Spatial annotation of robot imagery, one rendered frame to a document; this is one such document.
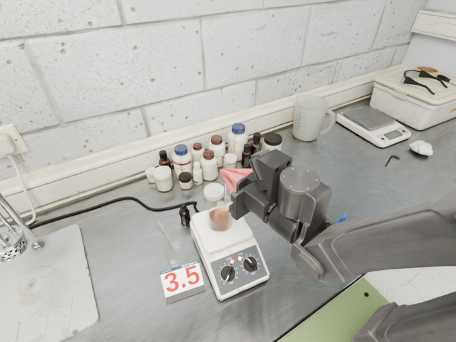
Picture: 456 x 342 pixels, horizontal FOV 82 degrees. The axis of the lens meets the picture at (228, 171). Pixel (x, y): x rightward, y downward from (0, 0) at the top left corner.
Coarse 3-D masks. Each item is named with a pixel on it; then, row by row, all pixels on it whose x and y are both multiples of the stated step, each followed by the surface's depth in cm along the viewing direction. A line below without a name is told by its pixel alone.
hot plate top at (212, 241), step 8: (192, 216) 66; (200, 216) 66; (200, 224) 64; (232, 224) 64; (240, 224) 64; (200, 232) 62; (208, 232) 62; (224, 232) 62; (232, 232) 62; (240, 232) 62; (248, 232) 62; (208, 240) 60; (216, 240) 60; (224, 240) 60; (232, 240) 60; (240, 240) 61; (208, 248) 59; (216, 248) 59
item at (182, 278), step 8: (176, 272) 60; (184, 272) 61; (192, 272) 61; (168, 280) 60; (176, 280) 60; (184, 280) 60; (192, 280) 61; (200, 280) 61; (168, 288) 59; (176, 288) 60
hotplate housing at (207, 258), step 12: (192, 228) 66; (252, 240) 63; (204, 252) 60; (216, 252) 60; (228, 252) 60; (204, 264) 62; (264, 264) 61; (264, 276) 60; (216, 288) 57; (240, 288) 58
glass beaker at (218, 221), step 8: (216, 192) 61; (208, 200) 61; (216, 200) 63; (224, 200) 63; (208, 208) 58; (208, 216) 60; (216, 216) 58; (224, 216) 58; (208, 224) 62; (216, 224) 60; (224, 224) 60; (216, 232) 62
